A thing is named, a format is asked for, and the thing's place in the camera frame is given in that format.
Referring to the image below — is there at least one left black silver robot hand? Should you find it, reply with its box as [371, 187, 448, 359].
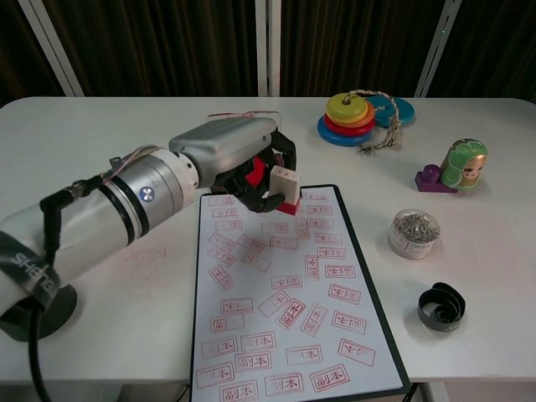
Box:
[168, 116, 299, 215]

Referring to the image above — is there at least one white red rubber stamp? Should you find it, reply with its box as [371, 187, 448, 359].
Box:
[267, 165, 303, 217]

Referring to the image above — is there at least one black clipboard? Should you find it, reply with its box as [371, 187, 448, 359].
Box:
[189, 183, 411, 402]

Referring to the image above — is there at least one red ink pad clear lid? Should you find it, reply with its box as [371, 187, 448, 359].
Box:
[208, 110, 290, 194]

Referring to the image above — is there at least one dark pleated curtain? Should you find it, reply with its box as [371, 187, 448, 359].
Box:
[0, 0, 536, 108]

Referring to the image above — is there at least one white paper with red stamps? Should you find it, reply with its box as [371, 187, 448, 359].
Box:
[193, 188, 405, 401]

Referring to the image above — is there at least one teal wooden disc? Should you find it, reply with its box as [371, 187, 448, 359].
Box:
[368, 95, 416, 128]

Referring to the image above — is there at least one purple toy block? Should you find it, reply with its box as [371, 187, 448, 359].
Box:
[415, 164, 460, 194]

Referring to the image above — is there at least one clear jar of metal clips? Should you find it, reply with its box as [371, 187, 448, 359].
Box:
[387, 209, 442, 260]

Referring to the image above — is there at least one green matryoshka doll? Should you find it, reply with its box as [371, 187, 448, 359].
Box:
[439, 137, 489, 192]

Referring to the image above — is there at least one black coiled strip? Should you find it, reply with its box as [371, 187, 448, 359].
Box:
[416, 282, 467, 334]

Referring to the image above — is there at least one white upright frame post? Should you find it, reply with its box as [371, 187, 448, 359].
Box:
[255, 0, 282, 97]

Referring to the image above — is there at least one red wooden ring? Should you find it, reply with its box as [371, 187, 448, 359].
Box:
[322, 113, 374, 134]

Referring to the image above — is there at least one yellow wooden ring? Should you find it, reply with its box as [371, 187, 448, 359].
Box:
[325, 94, 369, 122]

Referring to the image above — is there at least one orange wooden ring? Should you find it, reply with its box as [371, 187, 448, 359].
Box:
[334, 101, 376, 128]

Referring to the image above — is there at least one braided beige rope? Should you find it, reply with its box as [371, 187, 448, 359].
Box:
[343, 89, 405, 157]

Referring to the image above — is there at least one white slanted frame post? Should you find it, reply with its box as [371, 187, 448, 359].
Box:
[17, 0, 85, 97]
[414, 0, 464, 98]

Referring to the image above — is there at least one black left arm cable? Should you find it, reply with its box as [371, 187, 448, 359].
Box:
[28, 179, 108, 402]

